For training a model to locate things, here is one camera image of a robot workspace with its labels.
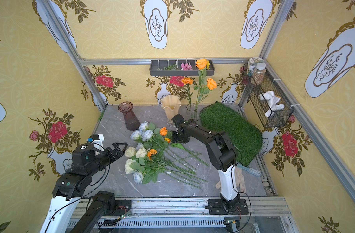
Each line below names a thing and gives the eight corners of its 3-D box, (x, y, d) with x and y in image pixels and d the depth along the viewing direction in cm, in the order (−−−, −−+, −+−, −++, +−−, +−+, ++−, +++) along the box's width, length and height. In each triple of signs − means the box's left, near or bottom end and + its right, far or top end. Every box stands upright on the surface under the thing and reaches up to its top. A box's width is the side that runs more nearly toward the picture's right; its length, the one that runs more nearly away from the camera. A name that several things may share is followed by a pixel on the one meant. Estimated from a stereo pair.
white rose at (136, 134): (129, 137, 101) (128, 135, 99) (138, 129, 104) (138, 128, 103) (133, 141, 98) (133, 140, 97) (143, 134, 102) (142, 132, 100)
